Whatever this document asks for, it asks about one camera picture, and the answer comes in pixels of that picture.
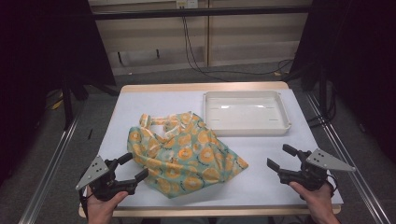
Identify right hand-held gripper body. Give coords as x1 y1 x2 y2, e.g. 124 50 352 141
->
278 148 356 191

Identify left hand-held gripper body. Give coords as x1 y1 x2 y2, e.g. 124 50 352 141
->
75 155 138 202

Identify green orange-print cloth bag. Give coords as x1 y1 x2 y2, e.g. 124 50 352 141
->
126 111 249 200

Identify person's left hand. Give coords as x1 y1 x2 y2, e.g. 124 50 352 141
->
85 186 129 224

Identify person's right hand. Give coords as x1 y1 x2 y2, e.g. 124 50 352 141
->
289 180 341 224

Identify white table mat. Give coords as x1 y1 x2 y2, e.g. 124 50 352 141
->
82 89 344 209

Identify white plastic tray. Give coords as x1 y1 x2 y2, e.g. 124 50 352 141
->
203 90 292 137

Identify black metal stand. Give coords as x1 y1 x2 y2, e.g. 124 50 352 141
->
60 78 120 131

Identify dark curtain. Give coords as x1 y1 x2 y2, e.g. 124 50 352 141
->
0 0 117 188
290 0 396 164

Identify black horizontal bar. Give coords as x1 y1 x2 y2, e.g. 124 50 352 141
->
92 6 312 21

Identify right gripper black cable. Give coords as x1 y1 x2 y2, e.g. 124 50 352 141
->
326 174 339 195

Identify black floor cables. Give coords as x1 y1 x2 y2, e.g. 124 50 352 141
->
305 87 338 129

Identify aluminium rail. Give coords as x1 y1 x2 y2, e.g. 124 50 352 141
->
18 115 80 224
305 92 391 224

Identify black wall cable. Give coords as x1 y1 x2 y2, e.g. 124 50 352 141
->
183 15 295 77
181 15 233 83

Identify white wall outlet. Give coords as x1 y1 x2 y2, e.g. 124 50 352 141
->
176 0 199 9

